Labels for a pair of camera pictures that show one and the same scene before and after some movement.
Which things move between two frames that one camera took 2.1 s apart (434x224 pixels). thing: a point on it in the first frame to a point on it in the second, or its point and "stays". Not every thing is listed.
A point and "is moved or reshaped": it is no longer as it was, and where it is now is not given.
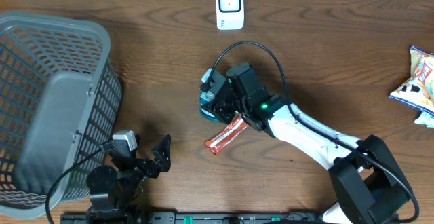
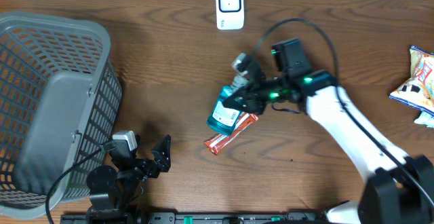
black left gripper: [161, 163] stays
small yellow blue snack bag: [412, 91] stays
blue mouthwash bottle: [205, 97] is moved or reshaped
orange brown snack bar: [231, 130] stays
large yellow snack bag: [422, 69] stays
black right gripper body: [232, 104] to [270, 90]
